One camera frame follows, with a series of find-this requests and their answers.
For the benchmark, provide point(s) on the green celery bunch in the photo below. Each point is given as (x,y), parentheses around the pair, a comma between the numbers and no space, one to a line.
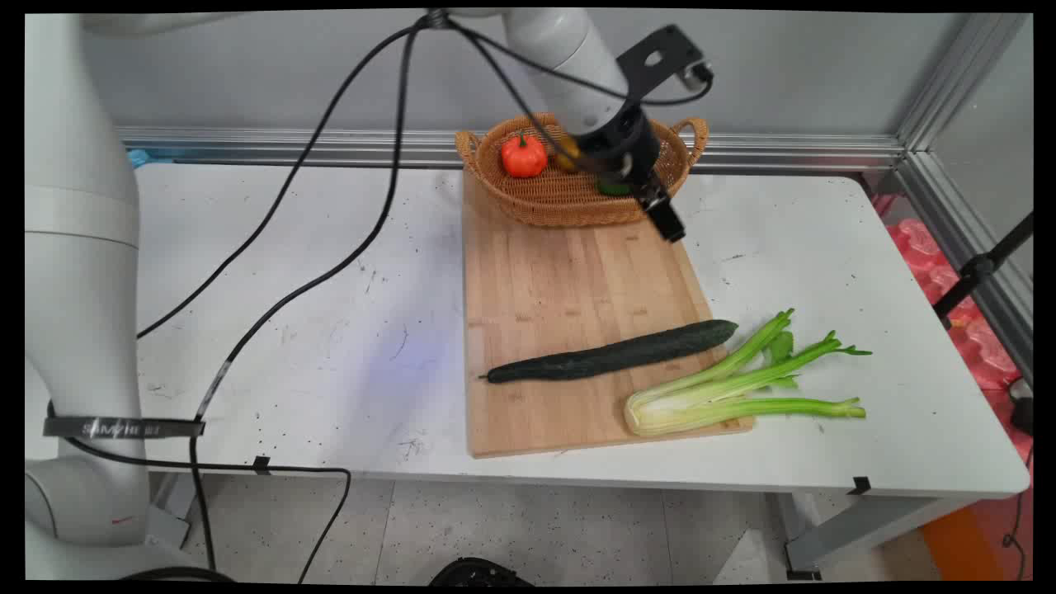
(726,392)

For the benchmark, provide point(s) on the black tripod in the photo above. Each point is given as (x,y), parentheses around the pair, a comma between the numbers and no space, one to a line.
(978,268)

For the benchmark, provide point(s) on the aluminium frame side rail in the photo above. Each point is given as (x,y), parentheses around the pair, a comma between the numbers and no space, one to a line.
(965,239)

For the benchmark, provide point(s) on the black round object on floor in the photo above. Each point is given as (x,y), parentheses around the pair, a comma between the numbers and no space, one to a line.
(478,572)

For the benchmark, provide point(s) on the green bell pepper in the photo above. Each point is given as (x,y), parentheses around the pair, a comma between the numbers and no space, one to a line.
(612,187)

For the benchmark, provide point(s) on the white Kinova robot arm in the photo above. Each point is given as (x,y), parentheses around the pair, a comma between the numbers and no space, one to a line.
(78,247)

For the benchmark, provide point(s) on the grey table leg frame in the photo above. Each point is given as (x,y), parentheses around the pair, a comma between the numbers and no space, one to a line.
(858,528)

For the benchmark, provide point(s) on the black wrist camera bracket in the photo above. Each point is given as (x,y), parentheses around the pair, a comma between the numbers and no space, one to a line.
(660,58)

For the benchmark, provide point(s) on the horizontal aluminium frame rail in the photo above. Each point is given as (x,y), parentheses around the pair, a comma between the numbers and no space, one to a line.
(330,148)

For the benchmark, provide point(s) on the yellow bell pepper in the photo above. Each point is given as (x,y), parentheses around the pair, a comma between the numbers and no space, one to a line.
(567,153)

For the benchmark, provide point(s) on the red pumpkin-shaped tomato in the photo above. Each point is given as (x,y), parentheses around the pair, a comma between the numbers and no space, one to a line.
(524,154)

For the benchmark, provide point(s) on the aluminium frame corner post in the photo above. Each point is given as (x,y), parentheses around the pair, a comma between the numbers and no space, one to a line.
(961,78)

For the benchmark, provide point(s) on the dark green cucumber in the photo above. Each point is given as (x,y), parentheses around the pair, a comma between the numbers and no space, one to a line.
(615,353)

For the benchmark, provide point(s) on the orange floor object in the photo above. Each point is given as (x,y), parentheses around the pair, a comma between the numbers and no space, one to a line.
(965,540)

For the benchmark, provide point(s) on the blue cloth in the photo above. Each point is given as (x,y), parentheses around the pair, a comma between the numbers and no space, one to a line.
(140,156)

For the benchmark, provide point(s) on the bamboo cutting board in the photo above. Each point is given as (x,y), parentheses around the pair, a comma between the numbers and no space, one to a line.
(569,305)

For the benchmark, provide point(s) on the red bubble foam sheet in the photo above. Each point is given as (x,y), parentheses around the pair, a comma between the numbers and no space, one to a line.
(973,338)

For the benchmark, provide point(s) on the black tape tab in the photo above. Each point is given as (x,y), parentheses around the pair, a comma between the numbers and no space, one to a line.
(860,485)
(261,464)

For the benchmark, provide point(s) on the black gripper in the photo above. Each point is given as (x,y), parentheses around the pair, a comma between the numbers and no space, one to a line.
(620,136)

